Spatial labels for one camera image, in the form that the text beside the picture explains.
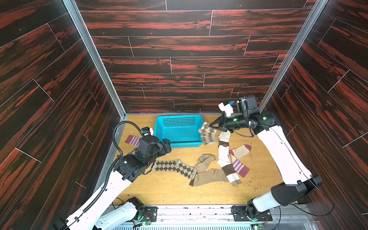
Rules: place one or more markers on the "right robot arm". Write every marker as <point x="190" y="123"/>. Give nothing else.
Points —
<point x="298" y="181"/>

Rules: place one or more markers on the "tan ribbed sock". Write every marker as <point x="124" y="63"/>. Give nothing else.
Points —
<point x="203" y="162"/>
<point x="210" y="176"/>

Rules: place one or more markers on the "purple striped sock right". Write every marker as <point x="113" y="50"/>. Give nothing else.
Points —
<point x="236" y="155"/>

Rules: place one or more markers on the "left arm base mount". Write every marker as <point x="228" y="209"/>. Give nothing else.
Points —
<point x="144" y="213"/>

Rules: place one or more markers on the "white brown striped sock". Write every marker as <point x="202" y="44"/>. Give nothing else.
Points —
<point x="224" y="160"/>

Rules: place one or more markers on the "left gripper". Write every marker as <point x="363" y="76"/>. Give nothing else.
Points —
<point x="166" y="145"/>

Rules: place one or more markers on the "purple striped sock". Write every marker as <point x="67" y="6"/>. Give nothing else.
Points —
<point x="236" y="155"/>
<point x="132" y="140"/>

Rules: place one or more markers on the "tan ribbed sock front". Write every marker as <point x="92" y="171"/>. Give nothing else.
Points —
<point x="210" y="176"/>

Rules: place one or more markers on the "turquoise plastic basket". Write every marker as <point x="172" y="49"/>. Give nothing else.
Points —
<point x="181" y="131"/>

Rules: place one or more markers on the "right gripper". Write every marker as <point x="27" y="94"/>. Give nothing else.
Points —
<point x="221" y="124"/>

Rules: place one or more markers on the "metal front rail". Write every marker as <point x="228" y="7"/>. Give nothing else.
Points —
<point x="221" y="217"/>

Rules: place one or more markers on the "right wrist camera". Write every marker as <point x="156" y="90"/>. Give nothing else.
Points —
<point x="247" y="106"/>

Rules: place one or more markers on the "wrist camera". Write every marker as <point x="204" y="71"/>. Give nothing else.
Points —
<point x="147" y="131"/>
<point x="247" y="106"/>

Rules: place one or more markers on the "argyle sock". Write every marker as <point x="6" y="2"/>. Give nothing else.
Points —
<point x="176" y="166"/>
<point x="208" y="134"/>

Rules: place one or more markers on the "purple striped sock left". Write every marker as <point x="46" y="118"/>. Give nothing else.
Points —
<point x="132" y="140"/>

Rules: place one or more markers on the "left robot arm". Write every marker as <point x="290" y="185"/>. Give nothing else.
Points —
<point x="123" y="172"/>

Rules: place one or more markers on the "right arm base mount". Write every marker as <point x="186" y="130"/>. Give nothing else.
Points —
<point x="245" y="213"/>

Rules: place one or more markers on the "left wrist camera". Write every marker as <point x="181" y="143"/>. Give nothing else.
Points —
<point x="147" y="131"/>

